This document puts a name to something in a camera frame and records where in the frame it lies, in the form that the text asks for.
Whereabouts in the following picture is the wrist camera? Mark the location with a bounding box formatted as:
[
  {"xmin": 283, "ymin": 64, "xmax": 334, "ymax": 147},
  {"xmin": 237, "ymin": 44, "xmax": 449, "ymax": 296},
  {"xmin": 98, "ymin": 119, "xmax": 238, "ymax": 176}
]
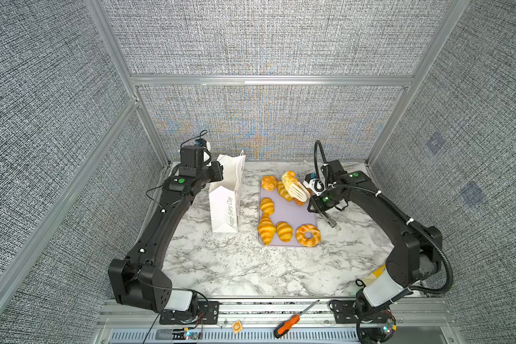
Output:
[
  {"xmin": 302, "ymin": 173, "xmax": 325, "ymax": 196},
  {"xmin": 195, "ymin": 138, "xmax": 212, "ymax": 166}
]

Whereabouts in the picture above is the white printed paper bag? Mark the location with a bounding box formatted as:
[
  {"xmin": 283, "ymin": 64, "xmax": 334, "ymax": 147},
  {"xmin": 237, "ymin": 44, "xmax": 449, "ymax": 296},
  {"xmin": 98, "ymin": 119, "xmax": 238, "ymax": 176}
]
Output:
[{"xmin": 209, "ymin": 150, "xmax": 246, "ymax": 234}]

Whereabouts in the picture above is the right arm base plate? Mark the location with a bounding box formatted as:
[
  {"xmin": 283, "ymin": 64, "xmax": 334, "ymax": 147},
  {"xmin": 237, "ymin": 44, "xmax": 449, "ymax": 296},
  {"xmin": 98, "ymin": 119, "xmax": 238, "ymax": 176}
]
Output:
[{"xmin": 328, "ymin": 299, "xmax": 395, "ymax": 325}]

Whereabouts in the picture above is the small striped croissant upper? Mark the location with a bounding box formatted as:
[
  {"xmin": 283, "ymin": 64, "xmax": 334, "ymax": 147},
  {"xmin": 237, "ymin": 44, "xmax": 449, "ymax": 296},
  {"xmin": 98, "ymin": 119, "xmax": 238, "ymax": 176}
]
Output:
[{"xmin": 277, "ymin": 181, "xmax": 293, "ymax": 202}]

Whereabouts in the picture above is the orange handled screwdriver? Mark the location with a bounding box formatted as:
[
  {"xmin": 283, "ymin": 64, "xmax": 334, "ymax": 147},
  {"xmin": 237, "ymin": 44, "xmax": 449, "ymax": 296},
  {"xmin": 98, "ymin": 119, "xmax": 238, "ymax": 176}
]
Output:
[{"xmin": 273, "ymin": 300, "xmax": 320, "ymax": 339}]

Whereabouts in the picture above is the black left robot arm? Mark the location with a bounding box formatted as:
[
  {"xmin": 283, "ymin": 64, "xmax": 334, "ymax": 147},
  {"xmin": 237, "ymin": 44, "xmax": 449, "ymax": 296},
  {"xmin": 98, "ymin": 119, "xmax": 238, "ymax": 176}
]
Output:
[{"xmin": 107, "ymin": 144, "xmax": 223, "ymax": 313}]

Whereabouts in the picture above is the long striped croissant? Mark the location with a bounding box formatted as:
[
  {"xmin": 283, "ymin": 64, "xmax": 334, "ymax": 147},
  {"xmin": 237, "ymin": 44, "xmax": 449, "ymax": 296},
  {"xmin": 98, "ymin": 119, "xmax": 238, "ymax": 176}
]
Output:
[{"xmin": 257, "ymin": 214, "xmax": 276, "ymax": 245}]

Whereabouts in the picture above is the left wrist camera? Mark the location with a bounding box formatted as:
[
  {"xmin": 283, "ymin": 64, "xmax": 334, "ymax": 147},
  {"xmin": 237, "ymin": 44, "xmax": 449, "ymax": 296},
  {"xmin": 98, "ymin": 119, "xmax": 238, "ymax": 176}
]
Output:
[{"xmin": 195, "ymin": 138, "xmax": 212, "ymax": 166}]

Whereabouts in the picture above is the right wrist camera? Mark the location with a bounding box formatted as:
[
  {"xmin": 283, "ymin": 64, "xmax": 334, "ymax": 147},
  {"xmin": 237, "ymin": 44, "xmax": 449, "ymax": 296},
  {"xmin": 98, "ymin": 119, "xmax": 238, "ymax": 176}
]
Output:
[{"xmin": 302, "ymin": 173, "xmax": 325, "ymax": 196}]

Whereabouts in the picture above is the dark orange triangular pastry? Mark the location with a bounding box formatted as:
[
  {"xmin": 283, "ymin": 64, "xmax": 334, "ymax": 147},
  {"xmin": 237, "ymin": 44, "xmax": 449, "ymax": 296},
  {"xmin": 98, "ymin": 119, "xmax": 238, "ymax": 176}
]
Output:
[{"xmin": 294, "ymin": 198, "xmax": 306, "ymax": 206}]

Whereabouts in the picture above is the small round striped roll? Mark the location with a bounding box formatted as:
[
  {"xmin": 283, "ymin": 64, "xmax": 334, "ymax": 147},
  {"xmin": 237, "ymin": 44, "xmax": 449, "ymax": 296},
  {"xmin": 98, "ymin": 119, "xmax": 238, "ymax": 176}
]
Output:
[{"xmin": 259, "ymin": 198, "xmax": 275, "ymax": 216}]

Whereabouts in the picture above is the striped croissant lower middle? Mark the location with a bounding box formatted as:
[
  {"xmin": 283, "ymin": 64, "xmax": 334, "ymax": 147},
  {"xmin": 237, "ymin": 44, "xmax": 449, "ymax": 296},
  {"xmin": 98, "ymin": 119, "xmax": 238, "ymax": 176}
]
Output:
[{"xmin": 276, "ymin": 222, "xmax": 293, "ymax": 242}]

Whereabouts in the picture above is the ring shaped bread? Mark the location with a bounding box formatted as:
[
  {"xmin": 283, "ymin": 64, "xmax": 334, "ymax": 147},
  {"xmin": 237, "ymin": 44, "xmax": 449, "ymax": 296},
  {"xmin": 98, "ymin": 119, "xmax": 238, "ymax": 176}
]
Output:
[{"xmin": 296, "ymin": 224, "xmax": 322, "ymax": 247}]

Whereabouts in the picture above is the aluminium front rail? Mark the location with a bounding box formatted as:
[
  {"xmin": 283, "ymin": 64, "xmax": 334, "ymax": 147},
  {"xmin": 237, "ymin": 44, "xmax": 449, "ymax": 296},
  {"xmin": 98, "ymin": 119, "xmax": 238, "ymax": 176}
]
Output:
[{"xmin": 90, "ymin": 297, "xmax": 465, "ymax": 343}]

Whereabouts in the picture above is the lilac plastic tray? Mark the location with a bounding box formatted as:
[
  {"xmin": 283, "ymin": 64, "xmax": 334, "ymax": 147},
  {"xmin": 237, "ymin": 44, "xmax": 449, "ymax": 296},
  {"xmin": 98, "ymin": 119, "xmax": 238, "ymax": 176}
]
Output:
[{"xmin": 257, "ymin": 187, "xmax": 319, "ymax": 247}]

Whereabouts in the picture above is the braided yellow pastry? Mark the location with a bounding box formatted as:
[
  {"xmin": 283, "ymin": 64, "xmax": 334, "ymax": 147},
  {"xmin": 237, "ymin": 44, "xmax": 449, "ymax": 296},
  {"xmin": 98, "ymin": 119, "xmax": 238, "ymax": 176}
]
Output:
[{"xmin": 282, "ymin": 171, "xmax": 298, "ymax": 190}]

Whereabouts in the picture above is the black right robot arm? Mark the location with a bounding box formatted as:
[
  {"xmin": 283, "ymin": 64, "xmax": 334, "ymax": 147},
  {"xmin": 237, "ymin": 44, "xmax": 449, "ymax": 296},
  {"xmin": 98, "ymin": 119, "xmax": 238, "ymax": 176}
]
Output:
[{"xmin": 304, "ymin": 161, "xmax": 454, "ymax": 312}]

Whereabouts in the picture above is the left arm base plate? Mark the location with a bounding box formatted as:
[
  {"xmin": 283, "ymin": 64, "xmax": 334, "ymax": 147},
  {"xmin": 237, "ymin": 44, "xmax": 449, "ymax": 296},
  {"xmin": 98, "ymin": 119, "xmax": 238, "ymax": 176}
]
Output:
[{"xmin": 159, "ymin": 300, "xmax": 220, "ymax": 327}]

